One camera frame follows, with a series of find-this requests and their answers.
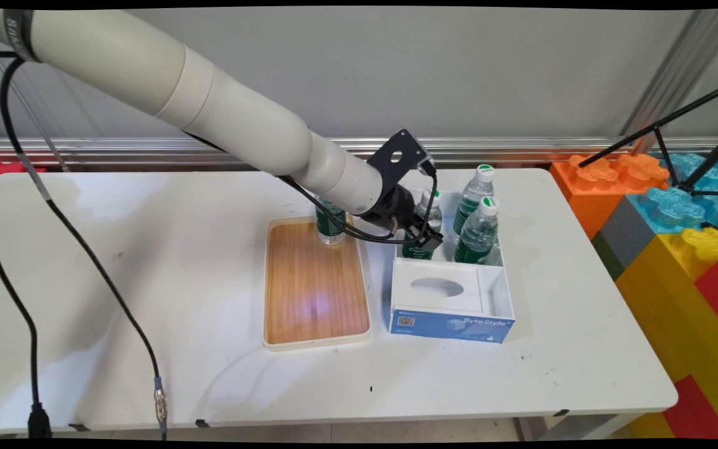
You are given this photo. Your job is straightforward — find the white and blue cardboard box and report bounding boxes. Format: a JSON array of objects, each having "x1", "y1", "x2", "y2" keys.
[{"x1": 388, "y1": 186, "x2": 517, "y2": 345}]

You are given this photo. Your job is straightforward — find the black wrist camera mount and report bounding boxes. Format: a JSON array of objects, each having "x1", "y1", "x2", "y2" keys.
[{"x1": 366, "y1": 128, "x2": 438, "y2": 188}]

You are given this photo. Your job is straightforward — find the aluminium rail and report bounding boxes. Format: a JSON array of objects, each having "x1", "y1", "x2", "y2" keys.
[{"x1": 0, "y1": 137, "x2": 718, "y2": 169}]

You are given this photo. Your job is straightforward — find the bamboo tray with white rim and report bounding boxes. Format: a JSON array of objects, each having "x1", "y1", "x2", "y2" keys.
[{"x1": 262, "y1": 214, "x2": 373, "y2": 352}]

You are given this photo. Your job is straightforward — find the orange giant building block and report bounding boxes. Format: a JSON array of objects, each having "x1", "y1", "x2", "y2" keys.
[{"x1": 548, "y1": 153, "x2": 672, "y2": 241}]

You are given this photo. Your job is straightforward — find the black cable with metal connector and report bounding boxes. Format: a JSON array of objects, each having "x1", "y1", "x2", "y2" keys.
[{"x1": 0, "y1": 51, "x2": 168, "y2": 440}]

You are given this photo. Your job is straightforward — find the black tripod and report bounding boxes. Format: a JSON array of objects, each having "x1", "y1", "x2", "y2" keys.
[{"x1": 578, "y1": 77, "x2": 718, "y2": 198}]

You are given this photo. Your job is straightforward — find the thick black cable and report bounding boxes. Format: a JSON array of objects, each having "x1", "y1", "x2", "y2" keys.
[{"x1": 0, "y1": 213, "x2": 53, "y2": 440}]

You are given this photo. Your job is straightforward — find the clear green-label water bottle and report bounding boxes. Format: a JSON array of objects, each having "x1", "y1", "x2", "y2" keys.
[
  {"x1": 315, "y1": 197, "x2": 349, "y2": 246},
  {"x1": 401, "y1": 189, "x2": 444, "y2": 261},
  {"x1": 454, "y1": 196, "x2": 501, "y2": 266},
  {"x1": 452, "y1": 164, "x2": 496, "y2": 238}
]

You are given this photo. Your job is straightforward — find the grey giant building block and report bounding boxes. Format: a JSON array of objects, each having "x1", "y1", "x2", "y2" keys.
[{"x1": 598, "y1": 196, "x2": 657, "y2": 271}]

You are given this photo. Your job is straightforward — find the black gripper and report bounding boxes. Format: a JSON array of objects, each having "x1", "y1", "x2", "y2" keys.
[{"x1": 361, "y1": 184, "x2": 444, "y2": 254}]

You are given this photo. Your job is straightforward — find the slanted aluminium profile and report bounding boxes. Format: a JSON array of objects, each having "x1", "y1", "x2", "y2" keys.
[{"x1": 620, "y1": 9, "x2": 718, "y2": 157}]

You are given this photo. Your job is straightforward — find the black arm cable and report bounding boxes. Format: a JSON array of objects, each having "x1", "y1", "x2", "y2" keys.
[{"x1": 181, "y1": 130, "x2": 439, "y2": 245}]

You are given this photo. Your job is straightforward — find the blue giant building block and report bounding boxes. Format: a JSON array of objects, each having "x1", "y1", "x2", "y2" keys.
[{"x1": 625, "y1": 152, "x2": 718, "y2": 236}]

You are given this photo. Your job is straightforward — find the green giant building block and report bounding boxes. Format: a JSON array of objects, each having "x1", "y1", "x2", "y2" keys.
[{"x1": 590, "y1": 231, "x2": 625, "y2": 282}]

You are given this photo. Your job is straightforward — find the yellow giant building block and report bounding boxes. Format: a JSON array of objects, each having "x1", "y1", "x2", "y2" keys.
[{"x1": 614, "y1": 227, "x2": 718, "y2": 441}]

